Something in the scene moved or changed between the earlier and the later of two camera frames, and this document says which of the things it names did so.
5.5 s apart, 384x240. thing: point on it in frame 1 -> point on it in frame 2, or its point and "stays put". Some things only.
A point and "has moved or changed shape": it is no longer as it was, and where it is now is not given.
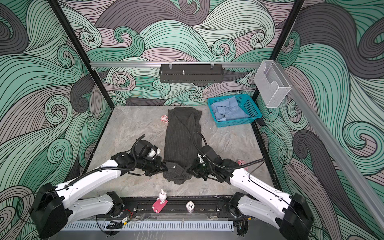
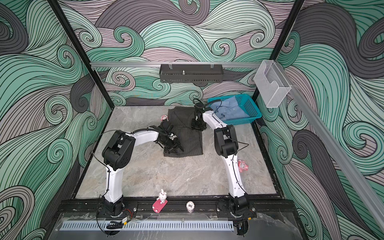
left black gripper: (157, 168) -> (175, 145)
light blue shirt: (228, 110) stays put
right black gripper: (194, 169) -> (193, 126)
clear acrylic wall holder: (272, 83) stays put
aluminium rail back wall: (187, 64) stays put
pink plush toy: (240, 162) stays put
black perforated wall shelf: (191, 73) stays put
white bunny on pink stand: (161, 202) stays put
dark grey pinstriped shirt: (183, 143) has moved or changed shape
